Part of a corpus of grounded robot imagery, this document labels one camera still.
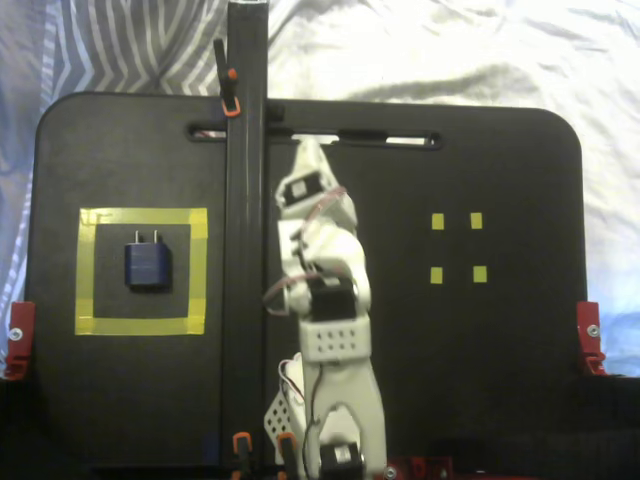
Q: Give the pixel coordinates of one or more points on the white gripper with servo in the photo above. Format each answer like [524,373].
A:
[303,189]

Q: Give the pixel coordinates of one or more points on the blue white USB charger block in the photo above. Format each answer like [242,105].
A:
[147,265]

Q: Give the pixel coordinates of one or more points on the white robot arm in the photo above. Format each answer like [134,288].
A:
[340,400]

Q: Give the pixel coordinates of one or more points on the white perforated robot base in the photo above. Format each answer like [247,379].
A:
[277,420]

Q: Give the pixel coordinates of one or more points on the long black metal bar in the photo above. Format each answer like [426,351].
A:
[247,250]

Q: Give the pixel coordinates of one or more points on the white bed sheet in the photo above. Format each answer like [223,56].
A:
[450,50]

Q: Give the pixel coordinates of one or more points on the grey striped blanket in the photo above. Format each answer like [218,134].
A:
[125,45]

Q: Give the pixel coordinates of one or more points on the yellow tape square outline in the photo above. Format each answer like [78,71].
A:
[140,327]

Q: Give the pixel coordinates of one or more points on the small orange black clamp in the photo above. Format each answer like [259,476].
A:
[242,442]
[285,442]

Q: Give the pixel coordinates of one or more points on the black curved backdrop board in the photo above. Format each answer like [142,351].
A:
[620,430]

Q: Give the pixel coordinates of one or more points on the red backdrop corner bracket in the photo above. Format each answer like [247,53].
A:
[22,320]
[590,320]

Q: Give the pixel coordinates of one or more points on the red pole base bracket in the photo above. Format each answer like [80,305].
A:
[420,469]

